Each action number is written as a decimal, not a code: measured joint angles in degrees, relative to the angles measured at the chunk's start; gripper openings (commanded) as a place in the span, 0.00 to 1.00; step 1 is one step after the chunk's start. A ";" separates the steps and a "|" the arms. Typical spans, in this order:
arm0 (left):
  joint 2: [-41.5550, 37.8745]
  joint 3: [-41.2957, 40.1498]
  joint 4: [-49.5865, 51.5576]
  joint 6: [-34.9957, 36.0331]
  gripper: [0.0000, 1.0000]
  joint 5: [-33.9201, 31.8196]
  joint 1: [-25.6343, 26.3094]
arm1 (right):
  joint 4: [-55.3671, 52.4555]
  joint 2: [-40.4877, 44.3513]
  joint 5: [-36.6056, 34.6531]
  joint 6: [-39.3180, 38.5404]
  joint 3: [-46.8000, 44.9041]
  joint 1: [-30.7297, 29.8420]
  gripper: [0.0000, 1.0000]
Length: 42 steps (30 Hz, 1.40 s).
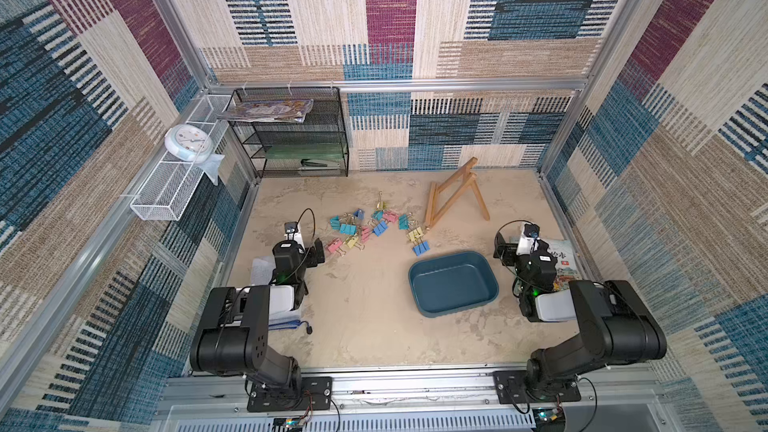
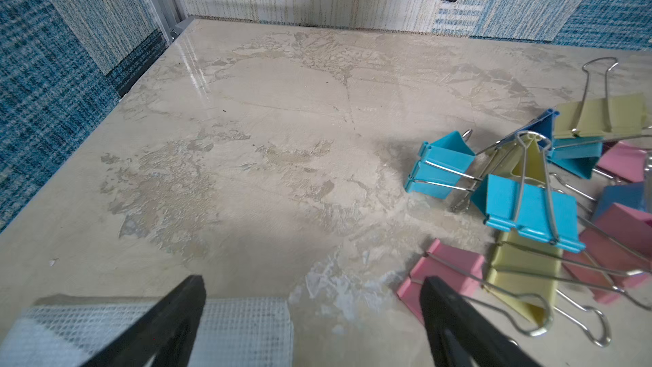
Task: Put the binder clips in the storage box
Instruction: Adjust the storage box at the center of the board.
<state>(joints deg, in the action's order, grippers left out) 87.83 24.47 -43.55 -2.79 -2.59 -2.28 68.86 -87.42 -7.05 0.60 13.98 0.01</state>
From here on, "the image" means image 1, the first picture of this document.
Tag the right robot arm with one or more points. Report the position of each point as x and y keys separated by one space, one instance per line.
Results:
x=614 y=325

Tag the colourful history picture book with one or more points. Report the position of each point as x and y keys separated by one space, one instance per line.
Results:
x=565 y=263

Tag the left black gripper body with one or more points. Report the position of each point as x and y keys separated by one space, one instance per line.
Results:
x=306 y=260

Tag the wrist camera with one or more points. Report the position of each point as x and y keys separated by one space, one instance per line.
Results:
x=528 y=238
x=292 y=231

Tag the olive yellow binder clip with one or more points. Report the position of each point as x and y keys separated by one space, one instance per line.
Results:
x=381 y=204

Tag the magazine on shelf top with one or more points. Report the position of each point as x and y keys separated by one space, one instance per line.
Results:
x=285 y=111

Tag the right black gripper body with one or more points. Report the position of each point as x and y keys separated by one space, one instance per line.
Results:
x=504 y=250

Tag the teal plastic storage box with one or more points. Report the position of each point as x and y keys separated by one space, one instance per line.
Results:
x=452 y=283

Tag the black wire mesh shelf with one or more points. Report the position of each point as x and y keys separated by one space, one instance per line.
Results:
x=275 y=149

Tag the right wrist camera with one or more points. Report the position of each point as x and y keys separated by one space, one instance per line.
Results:
x=528 y=238

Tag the wooden easel stand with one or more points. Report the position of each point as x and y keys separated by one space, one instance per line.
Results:
x=443 y=196

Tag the white paper document pouch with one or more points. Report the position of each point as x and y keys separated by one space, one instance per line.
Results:
x=285 y=301

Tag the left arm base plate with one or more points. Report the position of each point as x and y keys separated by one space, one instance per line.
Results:
x=312 y=394

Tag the white round clock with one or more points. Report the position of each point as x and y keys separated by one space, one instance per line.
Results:
x=188 y=143

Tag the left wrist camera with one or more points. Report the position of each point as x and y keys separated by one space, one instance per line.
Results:
x=292 y=231

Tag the white wire wall basket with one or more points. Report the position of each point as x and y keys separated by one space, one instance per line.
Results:
x=164 y=191

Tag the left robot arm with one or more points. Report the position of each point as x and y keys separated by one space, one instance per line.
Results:
x=232 y=335

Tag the pink binder clip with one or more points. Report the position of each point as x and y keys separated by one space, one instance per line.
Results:
x=335 y=247
x=390 y=216
x=365 y=233

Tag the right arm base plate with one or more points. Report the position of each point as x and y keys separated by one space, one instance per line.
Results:
x=514 y=387

